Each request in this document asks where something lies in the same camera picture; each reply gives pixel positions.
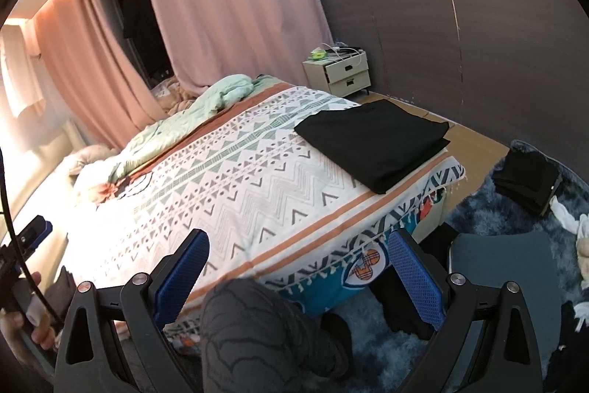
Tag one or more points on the person's right leg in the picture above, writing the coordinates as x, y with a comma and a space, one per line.
257, 337

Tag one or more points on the black long-sleeve shirt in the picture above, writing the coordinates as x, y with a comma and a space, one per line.
372, 139

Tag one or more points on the hanging white garment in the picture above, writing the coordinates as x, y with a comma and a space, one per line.
20, 75

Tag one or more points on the white patterned blanket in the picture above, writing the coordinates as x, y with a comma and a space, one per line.
230, 190

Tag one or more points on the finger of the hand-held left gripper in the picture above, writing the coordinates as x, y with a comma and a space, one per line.
37, 232

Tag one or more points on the blue-grey shaggy rug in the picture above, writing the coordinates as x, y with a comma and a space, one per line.
476, 211

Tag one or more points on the dark window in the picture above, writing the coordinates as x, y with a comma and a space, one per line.
142, 34

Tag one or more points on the pile of black clothes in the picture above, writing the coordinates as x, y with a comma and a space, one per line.
524, 181

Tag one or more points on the small green item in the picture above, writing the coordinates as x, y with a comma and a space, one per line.
317, 53

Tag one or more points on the person's left hand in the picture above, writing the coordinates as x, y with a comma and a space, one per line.
14, 328

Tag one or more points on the pink curtain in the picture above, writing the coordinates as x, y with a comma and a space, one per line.
92, 66
230, 6

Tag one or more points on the white cloth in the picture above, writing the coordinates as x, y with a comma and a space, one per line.
568, 213

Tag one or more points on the cream nightstand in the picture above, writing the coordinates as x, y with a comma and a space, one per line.
345, 73

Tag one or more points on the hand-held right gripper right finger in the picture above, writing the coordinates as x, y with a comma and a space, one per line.
416, 282

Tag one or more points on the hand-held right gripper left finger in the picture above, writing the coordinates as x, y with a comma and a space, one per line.
182, 278

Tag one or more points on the beige plush pillow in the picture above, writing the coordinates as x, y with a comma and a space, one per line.
94, 154

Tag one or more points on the orange cloth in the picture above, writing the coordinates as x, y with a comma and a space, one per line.
105, 191

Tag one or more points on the mint green duvet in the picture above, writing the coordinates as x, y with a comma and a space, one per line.
184, 121

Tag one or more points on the blue printed bed sheet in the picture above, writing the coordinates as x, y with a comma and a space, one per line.
322, 298

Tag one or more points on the grey seat cushion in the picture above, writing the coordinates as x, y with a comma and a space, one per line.
501, 259

